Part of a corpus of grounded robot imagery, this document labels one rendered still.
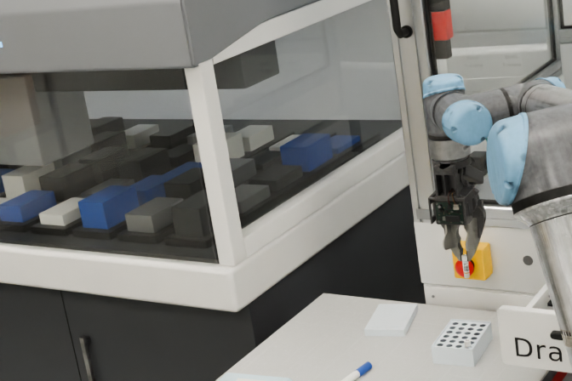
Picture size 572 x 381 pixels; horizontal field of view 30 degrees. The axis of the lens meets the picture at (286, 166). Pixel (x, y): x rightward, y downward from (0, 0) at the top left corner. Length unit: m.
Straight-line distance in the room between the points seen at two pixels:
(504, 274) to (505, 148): 0.90
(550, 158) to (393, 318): 0.94
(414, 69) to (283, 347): 0.65
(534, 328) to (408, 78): 0.62
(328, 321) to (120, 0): 0.83
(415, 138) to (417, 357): 0.46
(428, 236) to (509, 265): 0.19
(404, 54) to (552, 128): 0.83
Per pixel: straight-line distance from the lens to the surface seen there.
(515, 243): 2.28
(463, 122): 1.82
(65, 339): 2.92
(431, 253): 2.37
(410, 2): 2.22
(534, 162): 1.45
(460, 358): 2.12
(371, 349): 2.23
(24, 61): 2.55
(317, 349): 2.26
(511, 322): 1.95
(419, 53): 2.24
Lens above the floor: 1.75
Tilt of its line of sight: 16 degrees down
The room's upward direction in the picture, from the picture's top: 9 degrees counter-clockwise
